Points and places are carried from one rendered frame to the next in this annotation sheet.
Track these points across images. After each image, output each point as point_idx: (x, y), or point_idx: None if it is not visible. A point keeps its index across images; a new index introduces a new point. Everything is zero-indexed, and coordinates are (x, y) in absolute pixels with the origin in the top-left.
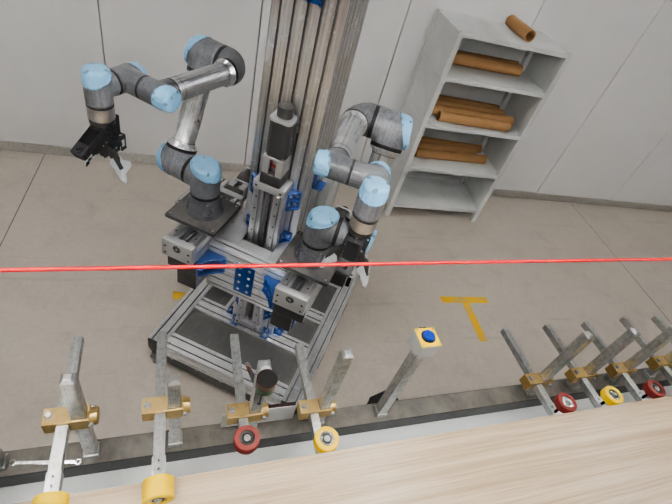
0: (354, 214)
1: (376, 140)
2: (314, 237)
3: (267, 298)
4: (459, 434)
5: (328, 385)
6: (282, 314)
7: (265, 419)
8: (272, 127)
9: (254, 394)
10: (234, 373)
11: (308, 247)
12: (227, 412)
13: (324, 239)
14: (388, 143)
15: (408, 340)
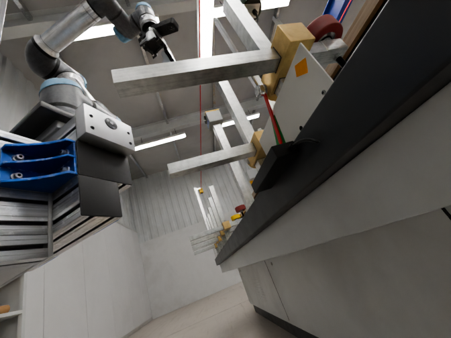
0: (147, 12)
1: (66, 70)
2: (74, 94)
3: (39, 176)
4: None
5: (239, 110)
6: (99, 177)
7: (288, 141)
8: None
9: (258, 25)
10: (215, 55)
11: (70, 106)
12: (291, 23)
13: (84, 100)
14: (77, 74)
15: (209, 121)
